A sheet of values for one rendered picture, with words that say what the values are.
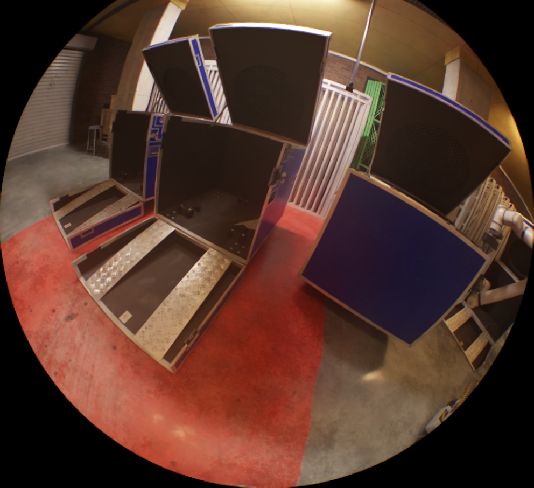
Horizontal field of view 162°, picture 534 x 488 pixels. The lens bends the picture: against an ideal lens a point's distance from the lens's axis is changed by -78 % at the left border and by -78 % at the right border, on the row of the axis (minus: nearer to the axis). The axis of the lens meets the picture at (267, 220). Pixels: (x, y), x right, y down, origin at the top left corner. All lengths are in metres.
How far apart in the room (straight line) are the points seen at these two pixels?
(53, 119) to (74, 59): 1.63
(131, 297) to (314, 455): 1.28
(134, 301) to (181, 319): 0.31
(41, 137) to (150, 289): 5.52
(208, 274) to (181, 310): 0.28
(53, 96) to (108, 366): 5.90
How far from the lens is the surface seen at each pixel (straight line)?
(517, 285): 1.57
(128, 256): 1.37
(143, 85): 3.55
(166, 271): 1.33
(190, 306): 1.08
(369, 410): 1.34
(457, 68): 3.01
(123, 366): 1.08
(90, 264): 1.45
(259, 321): 1.21
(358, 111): 3.06
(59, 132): 6.30
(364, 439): 1.30
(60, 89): 6.27
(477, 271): 1.31
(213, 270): 1.20
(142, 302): 1.19
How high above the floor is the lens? 0.99
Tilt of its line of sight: 26 degrees down
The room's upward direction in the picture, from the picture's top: 19 degrees clockwise
